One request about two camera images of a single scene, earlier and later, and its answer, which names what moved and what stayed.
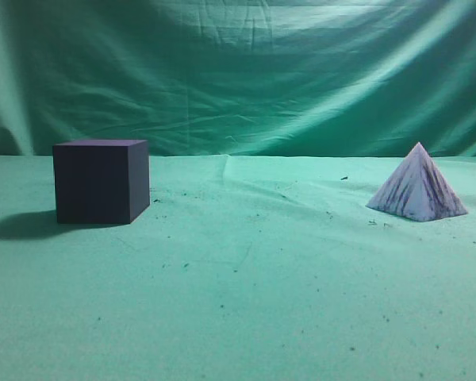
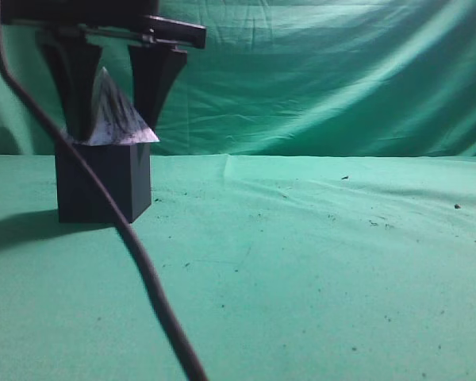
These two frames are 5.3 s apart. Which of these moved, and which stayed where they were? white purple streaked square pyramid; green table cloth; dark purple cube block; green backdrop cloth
Moved: white purple streaked square pyramid
Stayed: green table cloth; dark purple cube block; green backdrop cloth
